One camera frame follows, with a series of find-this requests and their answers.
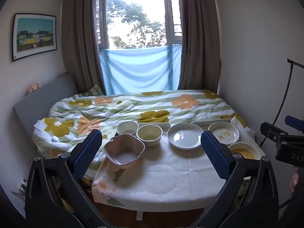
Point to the pink wavy bowl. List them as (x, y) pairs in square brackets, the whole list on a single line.
[(123, 144)]

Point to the white floral tablecloth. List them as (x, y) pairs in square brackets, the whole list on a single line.
[(166, 171)]

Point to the white rectangular tray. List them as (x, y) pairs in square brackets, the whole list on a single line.
[(154, 124)]

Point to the light blue cloth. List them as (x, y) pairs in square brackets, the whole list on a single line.
[(140, 68)]

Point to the window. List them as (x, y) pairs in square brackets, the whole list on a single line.
[(133, 16)]

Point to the small pink plush toy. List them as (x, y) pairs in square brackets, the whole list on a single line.
[(33, 87)]

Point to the white bowl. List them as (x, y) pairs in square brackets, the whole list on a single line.
[(127, 127)]

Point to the floral striped blanket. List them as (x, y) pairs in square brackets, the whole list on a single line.
[(142, 104)]

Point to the person's right hand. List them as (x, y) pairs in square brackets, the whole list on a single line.
[(295, 182)]

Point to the grey padded headboard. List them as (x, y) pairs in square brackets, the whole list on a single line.
[(40, 99)]

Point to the duck print plate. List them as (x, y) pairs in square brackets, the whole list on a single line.
[(223, 133)]

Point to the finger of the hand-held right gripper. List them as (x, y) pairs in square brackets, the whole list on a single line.
[(294, 123), (273, 130)]

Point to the framed town picture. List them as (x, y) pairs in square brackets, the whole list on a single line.
[(34, 35)]

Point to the white table leg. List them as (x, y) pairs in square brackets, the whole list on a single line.
[(140, 215)]

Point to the cream bowl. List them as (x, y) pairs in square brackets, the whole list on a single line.
[(149, 139)]

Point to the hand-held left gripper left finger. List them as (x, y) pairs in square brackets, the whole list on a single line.
[(86, 154)]

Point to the green striped pillow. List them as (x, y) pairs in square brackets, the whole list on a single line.
[(92, 90)]

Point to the black metal bar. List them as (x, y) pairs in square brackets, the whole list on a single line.
[(295, 63)]

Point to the plain white plate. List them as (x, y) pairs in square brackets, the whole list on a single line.
[(185, 136)]

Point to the brown curtain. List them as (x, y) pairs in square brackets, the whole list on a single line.
[(78, 40), (199, 40)]

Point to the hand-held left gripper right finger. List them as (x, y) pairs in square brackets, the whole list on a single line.
[(215, 154)]

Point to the yellow plate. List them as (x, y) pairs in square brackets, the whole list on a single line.
[(244, 150)]

